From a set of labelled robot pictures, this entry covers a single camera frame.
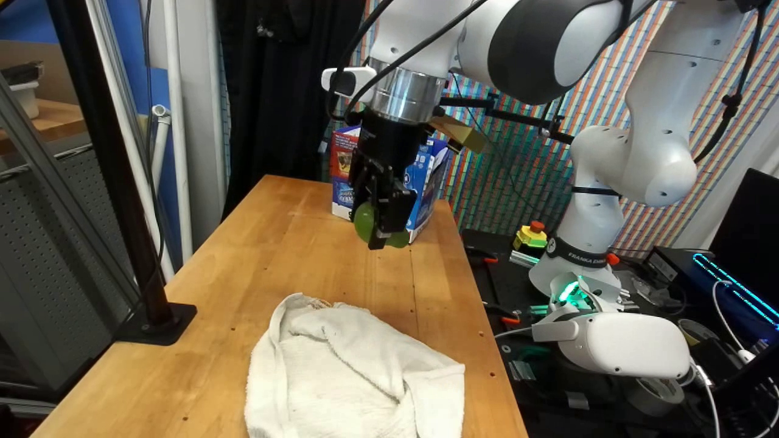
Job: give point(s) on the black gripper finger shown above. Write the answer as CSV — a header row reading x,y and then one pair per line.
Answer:
x,y
391,213
361,189

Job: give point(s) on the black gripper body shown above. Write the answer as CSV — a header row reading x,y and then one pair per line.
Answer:
x,y
393,155

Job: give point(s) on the green toy pear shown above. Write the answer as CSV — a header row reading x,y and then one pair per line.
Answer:
x,y
363,220

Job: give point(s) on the white knitted towel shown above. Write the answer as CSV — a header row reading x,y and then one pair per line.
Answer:
x,y
342,372

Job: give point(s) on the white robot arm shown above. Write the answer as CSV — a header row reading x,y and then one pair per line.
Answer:
x,y
666,155

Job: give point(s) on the blue Chips Ahoy cardboard box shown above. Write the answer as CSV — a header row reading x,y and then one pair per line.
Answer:
x,y
430,179

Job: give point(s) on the black hanging curtain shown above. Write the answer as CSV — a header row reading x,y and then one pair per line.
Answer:
x,y
277,99

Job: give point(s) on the multicolour patterned backdrop panel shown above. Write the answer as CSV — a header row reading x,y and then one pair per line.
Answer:
x,y
520,172

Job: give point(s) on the yellow red emergency stop button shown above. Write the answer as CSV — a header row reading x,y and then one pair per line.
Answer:
x,y
531,236

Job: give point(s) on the silver metal pole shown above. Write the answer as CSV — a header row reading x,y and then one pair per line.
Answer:
x,y
160,186

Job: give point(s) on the black side table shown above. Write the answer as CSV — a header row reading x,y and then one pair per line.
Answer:
x,y
520,380

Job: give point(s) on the black pole stand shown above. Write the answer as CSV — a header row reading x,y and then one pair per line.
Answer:
x,y
106,147

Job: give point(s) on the white VR headset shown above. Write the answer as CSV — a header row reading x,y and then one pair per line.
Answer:
x,y
625,343

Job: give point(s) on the grey perforated metal cabinet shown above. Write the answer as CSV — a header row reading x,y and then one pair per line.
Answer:
x,y
40,269

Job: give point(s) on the blue case with cyan edges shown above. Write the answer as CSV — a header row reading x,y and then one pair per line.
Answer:
x,y
733,296

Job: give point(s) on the black monitor screen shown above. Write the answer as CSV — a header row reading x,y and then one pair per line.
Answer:
x,y
751,226

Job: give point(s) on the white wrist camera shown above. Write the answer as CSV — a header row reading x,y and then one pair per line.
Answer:
x,y
345,80

